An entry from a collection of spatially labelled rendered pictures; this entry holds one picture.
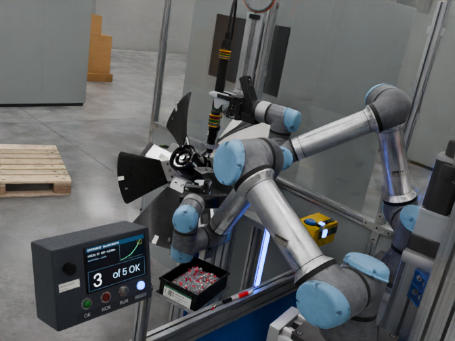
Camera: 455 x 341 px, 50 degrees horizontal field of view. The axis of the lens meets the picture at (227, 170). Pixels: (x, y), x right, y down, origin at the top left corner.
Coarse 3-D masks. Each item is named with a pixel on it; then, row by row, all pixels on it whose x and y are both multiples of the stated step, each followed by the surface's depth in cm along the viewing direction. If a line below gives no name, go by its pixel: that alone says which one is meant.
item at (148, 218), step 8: (168, 192) 189; (176, 192) 190; (160, 200) 188; (168, 200) 188; (176, 200) 189; (152, 208) 186; (160, 208) 186; (168, 208) 187; (176, 208) 188; (144, 216) 185; (152, 216) 185; (160, 216) 185; (168, 216) 186; (144, 224) 184; (152, 224) 184; (160, 224) 184; (168, 224) 185; (152, 232) 183; (160, 232) 183; (168, 232) 184; (160, 240) 182; (168, 248) 181
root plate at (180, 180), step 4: (176, 176) 193; (172, 180) 192; (176, 180) 192; (180, 180) 193; (184, 180) 193; (188, 180) 194; (172, 184) 191; (176, 184) 192; (180, 184) 192; (184, 184) 193; (188, 184) 194; (192, 184) 194; (172, 188) 191; (176, 188) 191; (180, 188) 192
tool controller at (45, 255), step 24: (48, 240) 112; (72, 240) 112; (96, 240) 112; (120, 240) 117; (144, 240) 122; (48, 264) 107; (72, 264) 107; (96, 264) 113; (120, 264) 117; (144, 264) 123; (48, 288) 108; (72, 288) 109; (144, 288) 123; (48, 312) 110; (72, 312) 110; (96, 312) 114
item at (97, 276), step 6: (96, 270) 113; (102, 270) 114; (90, 276) 112; (96, 276) 113; (102, 276) 114; (90, 282) 112; (96, 282) 113; (102, 282) 114; (90, 288) 112; (96, 288) 113
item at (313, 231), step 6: (312, 216) 195; (318, 216) 196; (324, 216) 197; (318, 222) 190; (336, 222) 193; (306, 228) 186; (312, 228) 184; (318, 228) 185; (324, 228) 188; (312, 234) 184; (318, 240) 187; (324, 240) 191; (330, 240) 195; (318, 246) 189
